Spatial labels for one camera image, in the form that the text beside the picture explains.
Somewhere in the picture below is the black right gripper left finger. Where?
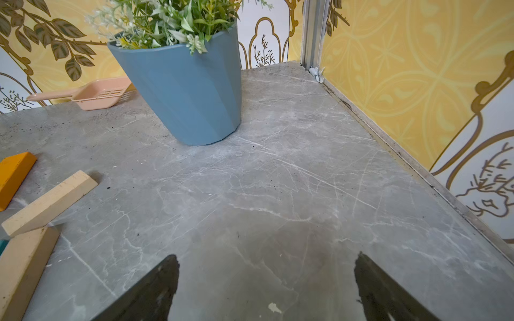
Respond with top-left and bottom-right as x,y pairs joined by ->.
93,254 -> 180,320

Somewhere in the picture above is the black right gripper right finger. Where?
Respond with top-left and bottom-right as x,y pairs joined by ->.
354,252 -> 438,321

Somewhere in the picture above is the natural wooden block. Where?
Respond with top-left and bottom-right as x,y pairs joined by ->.
1,171 -> 98,237
1,227 -> 60,320

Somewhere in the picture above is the teal wooden block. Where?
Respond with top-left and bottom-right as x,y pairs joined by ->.
0,239 -> 9,255

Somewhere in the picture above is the orange wooden block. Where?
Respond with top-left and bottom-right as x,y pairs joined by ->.
0,152 -> 37,211

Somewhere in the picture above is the pink plastic scoop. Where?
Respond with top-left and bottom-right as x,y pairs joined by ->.
26,76 -> 132,111

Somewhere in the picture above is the blue plant pot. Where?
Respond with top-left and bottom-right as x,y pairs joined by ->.
108,26 -> 242,145

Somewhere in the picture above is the green artificial plant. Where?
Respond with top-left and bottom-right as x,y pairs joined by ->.
86,0 -> 274,55

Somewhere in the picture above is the aluminium corner post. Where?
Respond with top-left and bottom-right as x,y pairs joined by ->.
301,0 -> 329,70

